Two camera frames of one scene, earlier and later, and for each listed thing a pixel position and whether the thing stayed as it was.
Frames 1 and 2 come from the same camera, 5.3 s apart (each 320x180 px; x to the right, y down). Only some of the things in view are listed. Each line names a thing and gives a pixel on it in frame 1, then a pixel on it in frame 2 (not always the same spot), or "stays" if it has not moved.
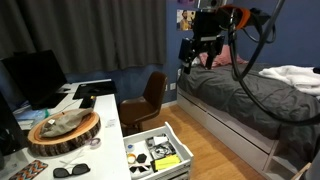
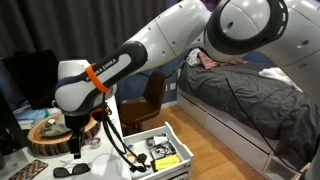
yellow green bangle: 131,155 stays
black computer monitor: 37,77 stays
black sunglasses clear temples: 71,169 stays
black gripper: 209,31 → 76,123
